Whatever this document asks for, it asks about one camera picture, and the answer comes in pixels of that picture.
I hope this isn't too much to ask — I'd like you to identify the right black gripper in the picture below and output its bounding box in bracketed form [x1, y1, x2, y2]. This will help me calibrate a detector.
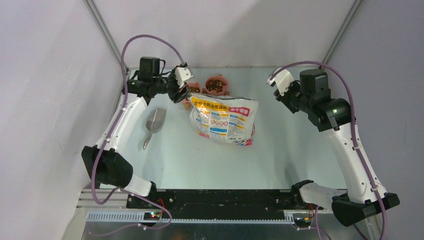
[274, 78, 313, 114]

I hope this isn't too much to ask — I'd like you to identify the metal food scoop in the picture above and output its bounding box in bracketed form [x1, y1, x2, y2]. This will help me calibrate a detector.
[142, 108, 167, 150]

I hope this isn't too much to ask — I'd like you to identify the cat food bag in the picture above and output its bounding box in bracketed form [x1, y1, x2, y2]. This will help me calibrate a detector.
[189, 93, 259, 146]

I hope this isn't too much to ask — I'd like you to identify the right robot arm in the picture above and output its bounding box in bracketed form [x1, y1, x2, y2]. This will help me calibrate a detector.
[267, 68, 400, 227]

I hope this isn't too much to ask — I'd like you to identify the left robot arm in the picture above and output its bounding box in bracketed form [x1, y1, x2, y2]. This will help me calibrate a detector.
[81, 57, 194, 208]

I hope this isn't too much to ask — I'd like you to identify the pink bowl with kibble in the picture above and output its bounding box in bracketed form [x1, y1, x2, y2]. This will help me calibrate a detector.
[182, 82, 202, 110]

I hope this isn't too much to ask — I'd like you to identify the empty pink bowl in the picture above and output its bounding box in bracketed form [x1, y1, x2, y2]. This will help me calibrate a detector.
[203, 75, 230, 97]

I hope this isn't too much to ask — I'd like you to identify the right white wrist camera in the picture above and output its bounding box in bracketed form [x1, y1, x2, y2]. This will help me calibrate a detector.
[266, 67, 295, 97]

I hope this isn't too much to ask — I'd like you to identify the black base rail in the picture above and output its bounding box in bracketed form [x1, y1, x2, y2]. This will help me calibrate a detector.
[127, 188, 324, 221]

